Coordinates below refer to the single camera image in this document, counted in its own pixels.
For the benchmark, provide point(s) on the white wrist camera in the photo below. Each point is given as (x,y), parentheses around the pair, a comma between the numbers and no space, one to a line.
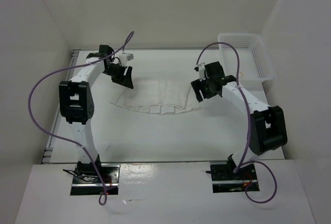
(124,58)
(200,68)

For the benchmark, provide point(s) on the white pleated skirt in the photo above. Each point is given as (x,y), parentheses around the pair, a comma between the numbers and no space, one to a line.
(160,97)

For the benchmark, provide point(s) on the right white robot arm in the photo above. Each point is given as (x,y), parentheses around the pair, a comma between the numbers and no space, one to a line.
(266,124)

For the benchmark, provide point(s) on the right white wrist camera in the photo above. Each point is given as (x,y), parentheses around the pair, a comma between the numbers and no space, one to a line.
(200,68)

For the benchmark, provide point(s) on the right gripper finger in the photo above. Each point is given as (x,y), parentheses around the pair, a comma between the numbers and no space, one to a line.
(197,88)
(207,94)

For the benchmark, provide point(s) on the white plastic mesh basket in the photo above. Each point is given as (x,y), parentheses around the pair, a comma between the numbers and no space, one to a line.
(254,59)

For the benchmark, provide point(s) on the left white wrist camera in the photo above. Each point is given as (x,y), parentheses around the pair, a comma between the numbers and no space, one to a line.
(124,58)

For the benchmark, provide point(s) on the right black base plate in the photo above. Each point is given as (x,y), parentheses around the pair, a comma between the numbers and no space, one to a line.
(225,181)

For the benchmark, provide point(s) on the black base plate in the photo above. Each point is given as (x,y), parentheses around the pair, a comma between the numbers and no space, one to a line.
(84,184)
(225,181)

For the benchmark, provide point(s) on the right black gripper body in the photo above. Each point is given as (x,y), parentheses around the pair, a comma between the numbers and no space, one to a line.
(206,85)

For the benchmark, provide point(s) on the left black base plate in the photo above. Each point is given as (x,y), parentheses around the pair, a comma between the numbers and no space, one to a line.
(84,184)

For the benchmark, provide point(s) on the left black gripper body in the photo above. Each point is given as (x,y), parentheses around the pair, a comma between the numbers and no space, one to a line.
(116,71)

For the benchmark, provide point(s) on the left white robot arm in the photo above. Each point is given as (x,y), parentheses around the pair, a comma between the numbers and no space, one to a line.
(77,105)

